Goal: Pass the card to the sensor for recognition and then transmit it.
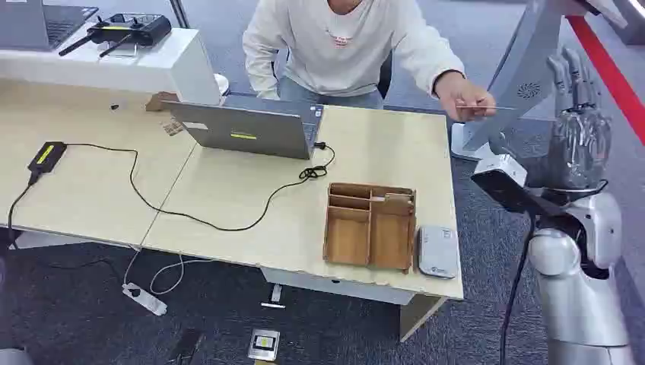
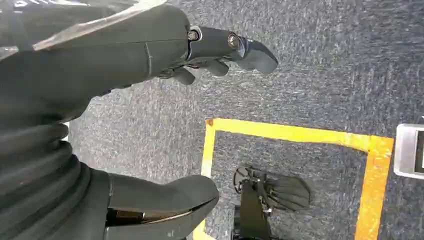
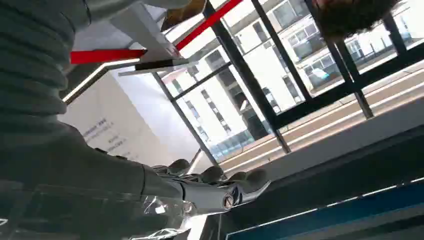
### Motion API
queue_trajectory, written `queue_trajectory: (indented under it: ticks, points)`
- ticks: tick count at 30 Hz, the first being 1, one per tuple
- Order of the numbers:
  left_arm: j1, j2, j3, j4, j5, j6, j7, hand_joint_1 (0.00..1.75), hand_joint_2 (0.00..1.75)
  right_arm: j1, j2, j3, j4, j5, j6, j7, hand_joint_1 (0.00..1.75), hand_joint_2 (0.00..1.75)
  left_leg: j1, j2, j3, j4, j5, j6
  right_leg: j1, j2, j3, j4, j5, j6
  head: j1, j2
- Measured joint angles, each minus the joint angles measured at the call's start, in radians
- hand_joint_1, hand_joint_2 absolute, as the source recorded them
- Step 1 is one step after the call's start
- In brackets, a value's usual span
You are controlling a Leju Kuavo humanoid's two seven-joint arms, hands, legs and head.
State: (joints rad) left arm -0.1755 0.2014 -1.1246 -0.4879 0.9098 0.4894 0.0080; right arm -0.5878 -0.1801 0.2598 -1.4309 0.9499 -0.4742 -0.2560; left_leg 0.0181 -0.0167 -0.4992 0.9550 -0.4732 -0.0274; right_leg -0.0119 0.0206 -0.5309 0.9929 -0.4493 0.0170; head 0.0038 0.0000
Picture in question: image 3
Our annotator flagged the red barrier belt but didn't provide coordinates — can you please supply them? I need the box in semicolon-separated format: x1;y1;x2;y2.
70;0;245;65

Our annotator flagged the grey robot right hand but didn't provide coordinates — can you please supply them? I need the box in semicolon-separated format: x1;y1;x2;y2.
0;121;272;240

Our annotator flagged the black window frame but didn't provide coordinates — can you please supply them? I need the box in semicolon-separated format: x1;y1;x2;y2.
151;0;424;164

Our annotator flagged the person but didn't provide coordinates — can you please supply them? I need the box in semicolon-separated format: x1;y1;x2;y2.
311;0;399;39

